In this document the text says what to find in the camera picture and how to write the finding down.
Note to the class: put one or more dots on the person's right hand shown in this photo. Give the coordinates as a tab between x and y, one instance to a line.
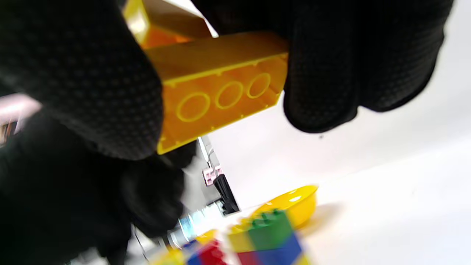
349	55

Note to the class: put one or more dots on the person's left hand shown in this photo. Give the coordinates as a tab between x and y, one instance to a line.
55	202

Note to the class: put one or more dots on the stepped toy brick stack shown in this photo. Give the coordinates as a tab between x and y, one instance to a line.
220	92

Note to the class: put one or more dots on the striped toy brick stack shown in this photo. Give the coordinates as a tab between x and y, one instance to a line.
209	255

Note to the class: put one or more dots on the cube shaped toy brick stack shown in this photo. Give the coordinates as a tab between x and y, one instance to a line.
268	235

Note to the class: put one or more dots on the yellow plastic bowl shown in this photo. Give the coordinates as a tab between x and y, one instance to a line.
294	206

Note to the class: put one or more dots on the black office chair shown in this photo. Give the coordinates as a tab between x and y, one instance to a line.
226	198

